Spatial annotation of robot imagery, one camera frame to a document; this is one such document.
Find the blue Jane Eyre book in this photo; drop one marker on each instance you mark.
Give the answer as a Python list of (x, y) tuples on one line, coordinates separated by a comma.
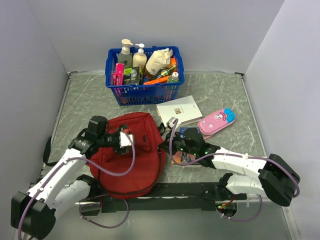
[(182, 157)]

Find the aluminium rail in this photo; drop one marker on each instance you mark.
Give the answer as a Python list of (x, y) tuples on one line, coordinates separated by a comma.
[(262, 197)]

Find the black and green box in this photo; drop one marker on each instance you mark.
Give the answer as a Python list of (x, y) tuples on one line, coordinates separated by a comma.
[(132, 76)]

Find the cream pump bottle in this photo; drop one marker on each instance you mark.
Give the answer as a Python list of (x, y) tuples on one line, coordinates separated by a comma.
[(139, 58)]

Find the green drink bottle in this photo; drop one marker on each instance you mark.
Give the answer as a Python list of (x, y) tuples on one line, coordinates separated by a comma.
[(174, 78)]

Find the white book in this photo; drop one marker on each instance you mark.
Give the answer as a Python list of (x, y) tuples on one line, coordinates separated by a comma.
[(184, 109)]

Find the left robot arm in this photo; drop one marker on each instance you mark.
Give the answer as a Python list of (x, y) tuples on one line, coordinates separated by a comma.
[(34, 213)]

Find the beige paper bag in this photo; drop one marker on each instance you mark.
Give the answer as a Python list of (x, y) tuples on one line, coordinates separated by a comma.
[(159, 59)]

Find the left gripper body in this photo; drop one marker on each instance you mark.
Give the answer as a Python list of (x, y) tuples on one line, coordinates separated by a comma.
[(112, 141)]

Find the blue plastic basket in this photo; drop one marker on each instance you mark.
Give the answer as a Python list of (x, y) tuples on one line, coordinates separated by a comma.
[(128, 95)]

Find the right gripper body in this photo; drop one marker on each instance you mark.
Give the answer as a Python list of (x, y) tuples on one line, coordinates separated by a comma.
[(178, 143)]

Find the red backpack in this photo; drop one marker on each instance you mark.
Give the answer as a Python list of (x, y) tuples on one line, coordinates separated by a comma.
[(143, 165)]

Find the pink cartoon pencil case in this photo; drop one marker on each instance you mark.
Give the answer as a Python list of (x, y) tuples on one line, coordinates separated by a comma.
[(216, 121)]

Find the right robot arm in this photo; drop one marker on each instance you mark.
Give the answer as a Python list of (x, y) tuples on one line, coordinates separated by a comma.
[(268, 176)]

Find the grey pump bottle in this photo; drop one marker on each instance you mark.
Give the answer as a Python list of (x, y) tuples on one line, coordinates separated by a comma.
[(125, 57)]

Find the orange package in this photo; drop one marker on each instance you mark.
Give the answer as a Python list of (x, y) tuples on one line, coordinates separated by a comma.
[(153, 79)]

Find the pink box in basket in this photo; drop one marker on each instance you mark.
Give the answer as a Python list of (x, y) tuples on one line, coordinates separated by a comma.
[(117, 76)]

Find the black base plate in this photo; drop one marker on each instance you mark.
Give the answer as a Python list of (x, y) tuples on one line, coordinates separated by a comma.
[(181, 196)]

